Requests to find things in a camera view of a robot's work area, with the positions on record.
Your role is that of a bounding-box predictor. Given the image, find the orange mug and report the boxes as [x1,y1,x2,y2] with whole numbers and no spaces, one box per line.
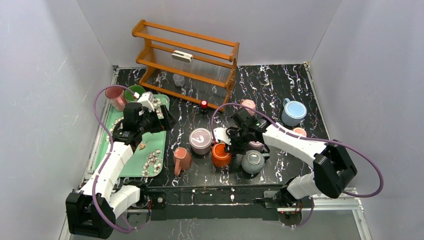
[211,143,233,167]

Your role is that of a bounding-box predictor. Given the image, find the green mug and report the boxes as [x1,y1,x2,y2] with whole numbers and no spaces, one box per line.
[124,85,145,103]

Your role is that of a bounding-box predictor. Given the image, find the pink ghost pattern mug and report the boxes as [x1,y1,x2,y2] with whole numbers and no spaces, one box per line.
[105,86,127,112]

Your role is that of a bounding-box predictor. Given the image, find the mauve mug behind arm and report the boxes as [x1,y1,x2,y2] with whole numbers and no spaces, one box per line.
[248,141,265,153]

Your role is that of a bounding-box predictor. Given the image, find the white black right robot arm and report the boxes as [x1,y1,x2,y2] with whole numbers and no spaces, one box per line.
[213,109,358,206]

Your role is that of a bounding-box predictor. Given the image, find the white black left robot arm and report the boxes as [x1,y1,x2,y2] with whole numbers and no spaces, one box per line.
[65,102,176,239]

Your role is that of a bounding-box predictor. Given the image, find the grey blue mug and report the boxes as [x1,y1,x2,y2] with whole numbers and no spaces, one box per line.
[241,150,270,175]

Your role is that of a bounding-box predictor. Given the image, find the pale pink faceted mug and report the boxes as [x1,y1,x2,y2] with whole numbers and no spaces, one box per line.
[240,99,256,116]

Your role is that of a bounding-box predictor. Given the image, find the mauve mug white logo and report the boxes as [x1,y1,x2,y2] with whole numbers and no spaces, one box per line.
[189,128,213,155]

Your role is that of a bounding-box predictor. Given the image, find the salmon pink mug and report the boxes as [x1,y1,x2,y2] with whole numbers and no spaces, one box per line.
[173,147,193,176]

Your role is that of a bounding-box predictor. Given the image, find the light blue mug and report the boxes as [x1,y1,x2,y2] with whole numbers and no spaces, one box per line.
[281,98,307,127]

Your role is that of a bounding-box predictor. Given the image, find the green floral tray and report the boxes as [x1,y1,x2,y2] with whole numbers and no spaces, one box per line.
[93,94,170,178]

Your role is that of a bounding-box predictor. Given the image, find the clear glass cup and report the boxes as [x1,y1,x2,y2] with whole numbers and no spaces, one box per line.
[172,73,185,87]

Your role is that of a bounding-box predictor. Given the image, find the red black button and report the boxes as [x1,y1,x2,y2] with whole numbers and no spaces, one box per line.
[200,100,209,115]

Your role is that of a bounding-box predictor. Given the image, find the small pink cup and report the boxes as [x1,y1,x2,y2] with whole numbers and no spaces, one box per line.
[292,127,307,137]

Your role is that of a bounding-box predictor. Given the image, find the orange wooden rack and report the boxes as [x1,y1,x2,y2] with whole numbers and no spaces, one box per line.
[131,19,240,109]

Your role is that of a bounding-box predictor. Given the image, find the white clip on rack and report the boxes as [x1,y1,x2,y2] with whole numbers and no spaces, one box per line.
[171,50,194,63]

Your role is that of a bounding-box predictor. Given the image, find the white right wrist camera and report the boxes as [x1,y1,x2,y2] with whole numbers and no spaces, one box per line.
[212,127,231,145]

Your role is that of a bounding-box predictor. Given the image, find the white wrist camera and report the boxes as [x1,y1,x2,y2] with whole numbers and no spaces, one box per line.
[137,91,156,112]
[212,127,231,145]

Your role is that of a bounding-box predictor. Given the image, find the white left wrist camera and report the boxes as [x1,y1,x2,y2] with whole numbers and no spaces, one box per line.
[137,91,156,112]

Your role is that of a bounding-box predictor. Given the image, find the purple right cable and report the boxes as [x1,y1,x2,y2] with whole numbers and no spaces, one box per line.
[209,102,385,229]

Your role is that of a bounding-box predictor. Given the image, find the purple cable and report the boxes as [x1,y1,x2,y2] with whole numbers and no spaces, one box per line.
[209,102,385,229]
[91,85,152,234]

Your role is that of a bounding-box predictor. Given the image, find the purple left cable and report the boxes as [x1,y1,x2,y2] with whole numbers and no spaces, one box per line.
[91,85,152,234]

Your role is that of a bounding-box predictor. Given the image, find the black table front rail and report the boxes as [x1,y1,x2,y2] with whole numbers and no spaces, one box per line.
[148,184,280,221]

